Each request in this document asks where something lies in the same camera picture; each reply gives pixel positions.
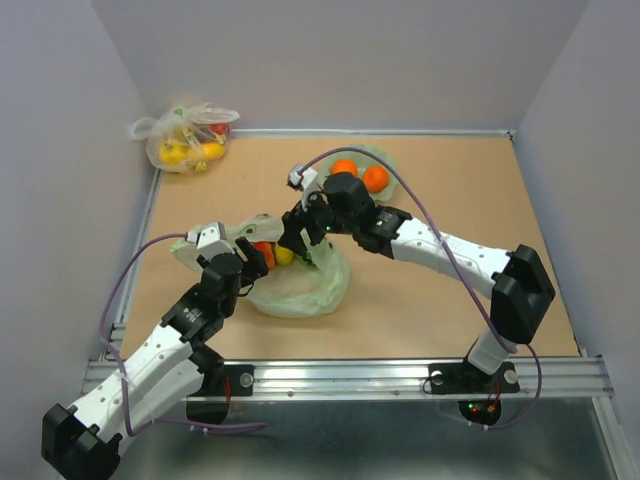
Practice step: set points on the red tomato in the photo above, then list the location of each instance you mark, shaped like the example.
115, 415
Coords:
268, 251

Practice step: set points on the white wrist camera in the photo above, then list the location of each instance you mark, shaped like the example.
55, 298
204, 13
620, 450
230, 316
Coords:
306, 181
210, 240

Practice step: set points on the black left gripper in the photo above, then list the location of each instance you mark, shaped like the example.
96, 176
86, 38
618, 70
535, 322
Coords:
255, 266

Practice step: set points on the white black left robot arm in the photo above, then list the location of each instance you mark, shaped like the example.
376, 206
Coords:
87, 439

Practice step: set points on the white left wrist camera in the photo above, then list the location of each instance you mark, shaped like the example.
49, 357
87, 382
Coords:
210, 240

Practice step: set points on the aluminium mounting rail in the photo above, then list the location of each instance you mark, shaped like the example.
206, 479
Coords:
402, 380

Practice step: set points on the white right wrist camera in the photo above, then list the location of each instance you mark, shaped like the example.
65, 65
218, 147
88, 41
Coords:
306, 181

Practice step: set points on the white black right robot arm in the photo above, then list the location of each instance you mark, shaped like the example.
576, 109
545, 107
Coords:
516, 282

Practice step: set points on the green scalloped bowl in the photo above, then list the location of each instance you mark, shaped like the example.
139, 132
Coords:
363, 155

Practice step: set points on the yellow fruit in bag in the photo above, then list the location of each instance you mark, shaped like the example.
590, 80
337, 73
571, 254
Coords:
283, 256

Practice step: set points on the clear plastic bag of fruit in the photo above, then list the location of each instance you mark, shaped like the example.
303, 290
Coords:
187, 138

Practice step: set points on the green avocado print plastic bag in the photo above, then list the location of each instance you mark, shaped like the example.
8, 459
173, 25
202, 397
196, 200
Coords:
295, 291

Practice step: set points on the orange fruit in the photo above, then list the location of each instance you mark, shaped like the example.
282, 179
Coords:
344, 165
375, 178

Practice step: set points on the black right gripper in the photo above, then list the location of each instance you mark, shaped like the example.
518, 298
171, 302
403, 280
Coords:
294, 222

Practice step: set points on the green vegetable in bag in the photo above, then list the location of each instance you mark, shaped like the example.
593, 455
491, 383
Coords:
306, 259

